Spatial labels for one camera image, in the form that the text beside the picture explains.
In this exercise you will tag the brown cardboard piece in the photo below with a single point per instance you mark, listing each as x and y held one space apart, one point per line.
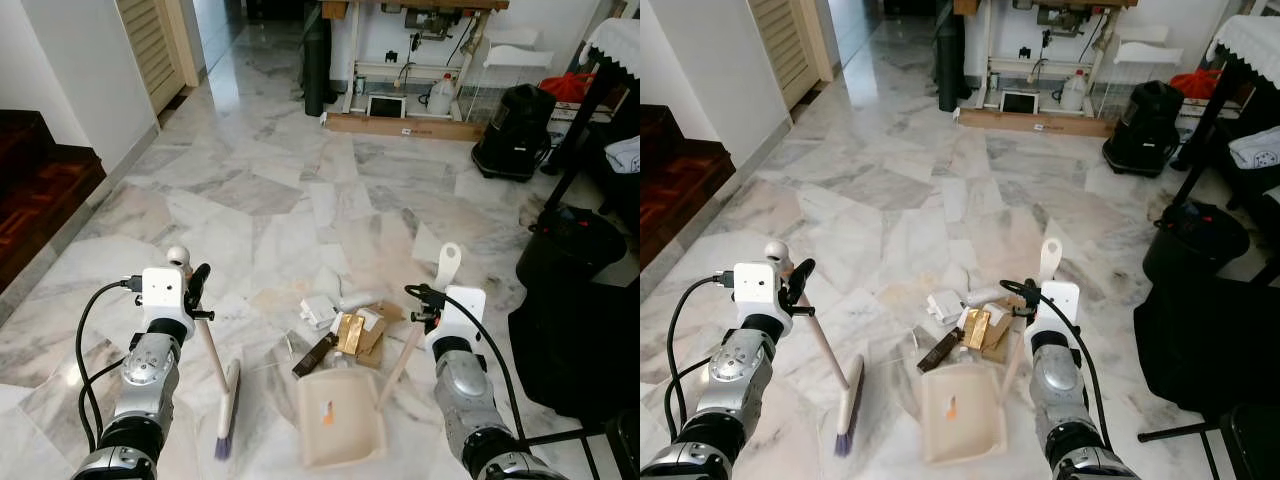
1002 330
375 335

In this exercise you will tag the black round bin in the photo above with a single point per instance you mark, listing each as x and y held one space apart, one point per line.
570 250
1195 240

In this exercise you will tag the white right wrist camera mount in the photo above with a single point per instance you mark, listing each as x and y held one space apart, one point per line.
1060 305
465 312

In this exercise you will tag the white framed tablet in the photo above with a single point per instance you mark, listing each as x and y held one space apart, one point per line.
1018 102
385 106

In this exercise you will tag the white crumpled paper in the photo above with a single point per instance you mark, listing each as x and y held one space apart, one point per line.
944 306
318 312

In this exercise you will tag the white lace tablecloth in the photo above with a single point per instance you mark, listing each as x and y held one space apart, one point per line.
1245 40
615 42

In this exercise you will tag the flat brown cardboard box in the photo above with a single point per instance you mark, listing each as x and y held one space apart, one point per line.
400 127
1030 123

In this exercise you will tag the beige broom purple bristles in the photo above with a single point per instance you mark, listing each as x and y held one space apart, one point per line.
230 400
852 395

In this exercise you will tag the small gold box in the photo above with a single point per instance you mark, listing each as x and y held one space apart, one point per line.
351 333
977 328

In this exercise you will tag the white dotted cloth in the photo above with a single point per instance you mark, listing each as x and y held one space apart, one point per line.
1255 148
625 155

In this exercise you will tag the black table leg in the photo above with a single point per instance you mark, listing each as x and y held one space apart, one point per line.
1205 130
585 130

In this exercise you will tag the louvered wooden door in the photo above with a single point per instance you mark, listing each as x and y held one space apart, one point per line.
785 40
150 45

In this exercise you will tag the black tall cylinder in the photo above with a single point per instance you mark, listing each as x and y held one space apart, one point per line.
316 65
950 62

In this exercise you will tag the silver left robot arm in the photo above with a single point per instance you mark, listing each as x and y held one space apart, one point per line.
740 370
150 375

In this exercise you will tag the dark wooden stairs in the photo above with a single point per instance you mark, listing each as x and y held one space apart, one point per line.
40 190
680 185

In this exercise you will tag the red bag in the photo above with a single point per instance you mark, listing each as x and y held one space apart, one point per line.
570 87
1195 83

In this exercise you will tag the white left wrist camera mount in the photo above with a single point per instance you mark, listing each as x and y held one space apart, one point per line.
162 292
756 288

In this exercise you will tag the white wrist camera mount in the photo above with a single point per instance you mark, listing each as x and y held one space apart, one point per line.
756 288
1060 305
465 312
162 292

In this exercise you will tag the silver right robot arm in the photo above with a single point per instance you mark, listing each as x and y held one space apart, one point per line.
465 395
1058 385

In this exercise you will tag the beige plastic dustpan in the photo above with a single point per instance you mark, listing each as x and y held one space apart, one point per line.
340 420
960 415

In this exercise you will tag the black vacuum cleaner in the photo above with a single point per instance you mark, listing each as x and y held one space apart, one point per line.
515 130
1145 125

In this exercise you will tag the white plastic jug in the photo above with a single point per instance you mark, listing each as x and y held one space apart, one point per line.
1073 93
441 97

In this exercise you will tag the dark brown wrapper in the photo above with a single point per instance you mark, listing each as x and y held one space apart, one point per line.
940 351
314 356

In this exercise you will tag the black chair base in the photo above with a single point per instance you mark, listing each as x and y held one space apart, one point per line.
1230 440
590 445

